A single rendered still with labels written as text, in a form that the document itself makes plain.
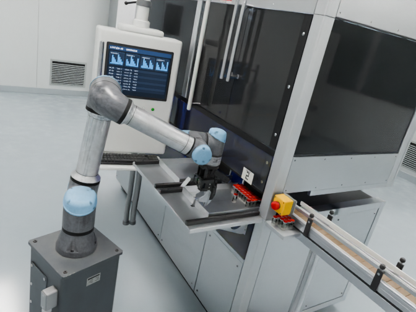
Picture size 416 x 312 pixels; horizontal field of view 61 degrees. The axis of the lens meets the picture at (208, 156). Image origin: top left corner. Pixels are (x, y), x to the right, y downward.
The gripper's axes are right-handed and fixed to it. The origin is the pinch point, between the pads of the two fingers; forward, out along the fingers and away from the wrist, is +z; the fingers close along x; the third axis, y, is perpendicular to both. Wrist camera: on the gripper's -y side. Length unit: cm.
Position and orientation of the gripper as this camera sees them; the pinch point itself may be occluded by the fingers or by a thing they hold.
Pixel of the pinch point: (206, 203)
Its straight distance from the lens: 163.3
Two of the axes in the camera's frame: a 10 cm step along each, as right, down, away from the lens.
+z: -2.0, 9.2, 3.4
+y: -8.4, 0.2, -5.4
